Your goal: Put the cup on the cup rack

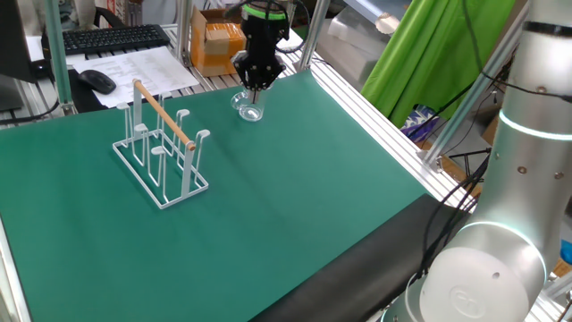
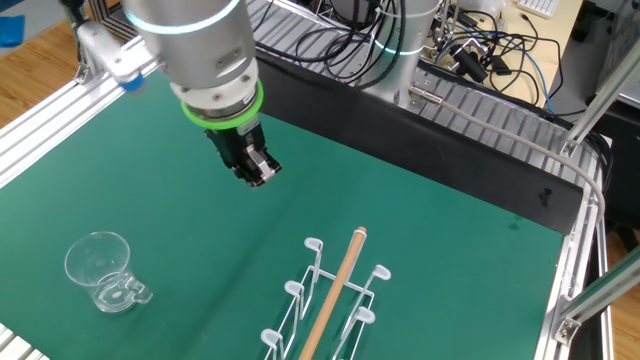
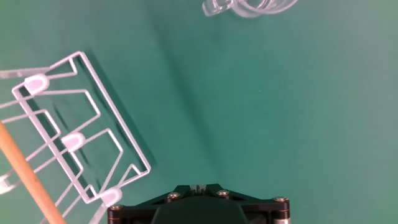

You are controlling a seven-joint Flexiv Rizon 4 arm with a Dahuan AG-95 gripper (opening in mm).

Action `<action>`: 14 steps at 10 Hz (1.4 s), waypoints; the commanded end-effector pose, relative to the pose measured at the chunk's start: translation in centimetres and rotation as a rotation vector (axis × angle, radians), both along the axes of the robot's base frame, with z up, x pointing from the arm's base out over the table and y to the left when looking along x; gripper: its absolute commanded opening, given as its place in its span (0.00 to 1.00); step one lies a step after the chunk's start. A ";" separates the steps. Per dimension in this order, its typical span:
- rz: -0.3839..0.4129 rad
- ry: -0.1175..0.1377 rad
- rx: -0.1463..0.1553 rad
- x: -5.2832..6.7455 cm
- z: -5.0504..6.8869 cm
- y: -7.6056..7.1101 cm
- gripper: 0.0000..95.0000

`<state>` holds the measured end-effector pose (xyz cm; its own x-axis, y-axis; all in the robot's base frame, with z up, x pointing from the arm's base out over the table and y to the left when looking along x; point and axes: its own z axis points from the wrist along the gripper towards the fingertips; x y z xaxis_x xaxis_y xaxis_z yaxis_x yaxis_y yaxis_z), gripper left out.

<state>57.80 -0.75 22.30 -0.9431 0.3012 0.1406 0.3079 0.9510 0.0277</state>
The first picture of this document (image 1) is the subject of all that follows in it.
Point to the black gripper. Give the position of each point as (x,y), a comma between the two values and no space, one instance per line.
(263,44)

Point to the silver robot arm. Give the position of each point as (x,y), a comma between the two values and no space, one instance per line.
(514,179)

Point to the cardboard box with orange tape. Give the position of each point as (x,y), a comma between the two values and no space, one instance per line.
(214,49)

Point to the white printed paper sheet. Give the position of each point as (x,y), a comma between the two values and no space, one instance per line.
(147,67)

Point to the black computer keyboard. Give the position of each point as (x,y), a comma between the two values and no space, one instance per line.
(111,39)

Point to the green table mat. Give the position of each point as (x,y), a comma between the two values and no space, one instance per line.
(268,223)

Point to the black computer mouse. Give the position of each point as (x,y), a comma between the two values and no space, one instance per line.
(97,82)

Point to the green cloth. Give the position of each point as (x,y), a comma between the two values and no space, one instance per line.
(424,67)

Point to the blue patterned bag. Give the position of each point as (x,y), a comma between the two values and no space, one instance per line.
(418,123)

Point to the black table mat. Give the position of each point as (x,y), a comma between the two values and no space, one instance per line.
(357,268)

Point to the large cardboard box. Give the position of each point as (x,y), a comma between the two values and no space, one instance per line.
(490,129)

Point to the black computer monitor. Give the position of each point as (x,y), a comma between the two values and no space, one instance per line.
(13,44)

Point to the aluminium frame post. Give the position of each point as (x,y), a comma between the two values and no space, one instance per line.
(465,103)
(313,36)
(184,31)
(58,67)

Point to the black camera tripod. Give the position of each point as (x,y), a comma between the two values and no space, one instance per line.
(469,155)

